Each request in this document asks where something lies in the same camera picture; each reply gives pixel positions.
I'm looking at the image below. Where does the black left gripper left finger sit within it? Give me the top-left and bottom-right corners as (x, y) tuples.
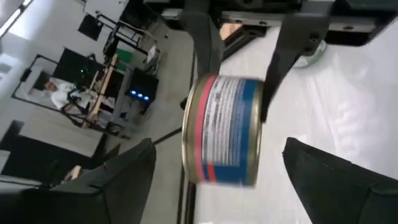
(0, 138), (157, 224)

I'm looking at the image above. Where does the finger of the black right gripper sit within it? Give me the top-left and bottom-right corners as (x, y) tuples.
(260, 2), (334, 124)
(182, 8), (226, 78)

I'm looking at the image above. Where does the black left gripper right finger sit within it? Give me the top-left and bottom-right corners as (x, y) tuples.
(281, 136), (398, 224)

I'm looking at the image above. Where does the Bumble Bee tuna can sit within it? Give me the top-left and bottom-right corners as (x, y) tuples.
(293, 39), (328, 68)

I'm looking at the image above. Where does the Wild Planet salmon can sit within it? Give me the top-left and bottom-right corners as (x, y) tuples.
(181, 74), (266, 188)

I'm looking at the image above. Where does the light wooden side board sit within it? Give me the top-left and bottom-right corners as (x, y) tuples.
(219, 22), (244, 40)

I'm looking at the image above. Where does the black box with blue lights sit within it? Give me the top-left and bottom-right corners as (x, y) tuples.
(125, 67), (160, 105)

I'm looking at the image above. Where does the black equipment rack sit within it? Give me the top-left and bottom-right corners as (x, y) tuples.
(102, 12), (160, 63)

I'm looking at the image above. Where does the black cabinet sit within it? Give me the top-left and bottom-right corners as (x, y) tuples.
(0, 119), (106, 187)

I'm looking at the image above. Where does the person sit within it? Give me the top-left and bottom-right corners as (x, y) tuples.
(42, 77), (93, 110)

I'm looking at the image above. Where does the wooden work desk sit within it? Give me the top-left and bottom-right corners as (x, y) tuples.
(82, 52), (119, 128)

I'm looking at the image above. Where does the black computer monitor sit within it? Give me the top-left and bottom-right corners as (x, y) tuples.
(52, 47), (106, 94)

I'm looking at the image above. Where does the long ceiling light strip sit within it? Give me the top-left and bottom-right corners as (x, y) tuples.
(0, 0), (34, 37)

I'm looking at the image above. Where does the black table edge rail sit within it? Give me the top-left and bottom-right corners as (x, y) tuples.
(152, 24), (269, 224)

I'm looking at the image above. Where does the black wall monitor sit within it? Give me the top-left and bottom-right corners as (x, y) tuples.
(76, 13), (105, 42)

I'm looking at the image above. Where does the black tube frame stand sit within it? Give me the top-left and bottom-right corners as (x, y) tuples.
(11, 54), (108, 118)

